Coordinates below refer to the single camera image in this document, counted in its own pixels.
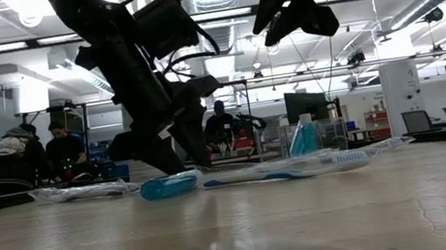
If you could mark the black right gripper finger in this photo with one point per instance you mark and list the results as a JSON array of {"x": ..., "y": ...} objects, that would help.
[
  {"x": 309, "y": 19},
  {"x": 274, "y": 8}
]

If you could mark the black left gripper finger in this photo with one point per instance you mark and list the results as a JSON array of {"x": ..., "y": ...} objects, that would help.
[
  {"x": 193, "y": 134},
  {"x": 142, "y": 148}
]

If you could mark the clear acrylic organizer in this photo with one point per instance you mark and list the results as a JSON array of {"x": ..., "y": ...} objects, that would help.
[{"x": 328, "y": 136}]

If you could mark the person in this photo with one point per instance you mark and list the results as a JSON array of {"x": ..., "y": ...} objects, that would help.
[
  {"x": 16, "y": 165},
  {"x": 220, "y": 127},
  {"x": 65, "y": 153}
]

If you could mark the black ceiling spotlight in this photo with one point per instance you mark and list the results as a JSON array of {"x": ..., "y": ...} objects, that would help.
[
  {"x": 434, "y": 14},
  {"x": 356, "y": 58},
  {"x": 258, "y": 75}
]

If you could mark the black computer monitor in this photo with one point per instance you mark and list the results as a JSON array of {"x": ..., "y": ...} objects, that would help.
[{"x": 306, "y": 105}]

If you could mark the black beam with light strips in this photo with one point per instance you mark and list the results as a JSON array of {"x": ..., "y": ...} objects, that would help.
[{"x": 31, "y": 43}]

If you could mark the red storage shelf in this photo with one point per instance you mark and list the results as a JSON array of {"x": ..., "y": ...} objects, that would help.
[{"x": 379, "y": 132}]

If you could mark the grey office chair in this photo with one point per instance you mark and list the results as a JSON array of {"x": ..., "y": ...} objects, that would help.
[{"x": 417, "y": 120}]

